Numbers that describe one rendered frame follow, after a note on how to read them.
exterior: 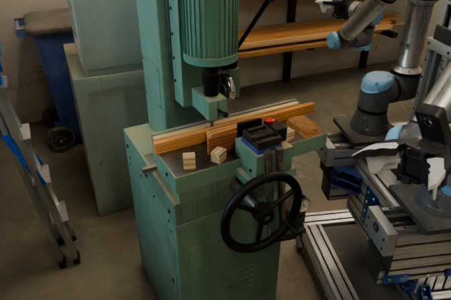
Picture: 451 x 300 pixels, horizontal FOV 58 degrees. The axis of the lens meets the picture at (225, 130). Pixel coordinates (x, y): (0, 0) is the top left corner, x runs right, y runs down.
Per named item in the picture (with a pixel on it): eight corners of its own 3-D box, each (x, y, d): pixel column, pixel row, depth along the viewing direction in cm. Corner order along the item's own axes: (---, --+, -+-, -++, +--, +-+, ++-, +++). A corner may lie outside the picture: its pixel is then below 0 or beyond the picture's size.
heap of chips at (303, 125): (305, 138, 145) (306, 129, 144) (282, 122, 156) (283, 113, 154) (325, 132, 149) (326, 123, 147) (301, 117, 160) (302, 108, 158)
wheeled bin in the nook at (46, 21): (46, 159, 298) (13, 27, 251) (40, 127, 341) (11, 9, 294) (133, 139, 323) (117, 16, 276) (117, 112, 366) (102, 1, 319)
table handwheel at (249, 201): (207, 250, 115) (262, 164, 111) (179, 209, 130) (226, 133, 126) (272, 263, 133) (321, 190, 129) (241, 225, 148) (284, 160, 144)
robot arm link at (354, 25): (404, -18, 133) (330, 57, 177) (429, -20, 136) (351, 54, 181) (390, -47, 136) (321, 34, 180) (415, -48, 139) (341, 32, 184)
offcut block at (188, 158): (194, 162, 132) (194, 152, 130) (195, 169, 128) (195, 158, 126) (183, 164, 131) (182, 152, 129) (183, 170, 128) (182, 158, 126)
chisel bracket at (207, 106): (209, 125, 136) (208, 102, 132) (192, 109, 147) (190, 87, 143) (228, 120, 139) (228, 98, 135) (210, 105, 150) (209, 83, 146)
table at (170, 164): (187, 212, 120) (186, 196, 117) (152, 162, 143) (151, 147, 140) (344, 158, 145) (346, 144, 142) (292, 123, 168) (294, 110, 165)
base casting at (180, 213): (174, 227, 133) (172, 205, 128) (124, 146, 177) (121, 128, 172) (286, 188, 151) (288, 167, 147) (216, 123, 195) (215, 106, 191)
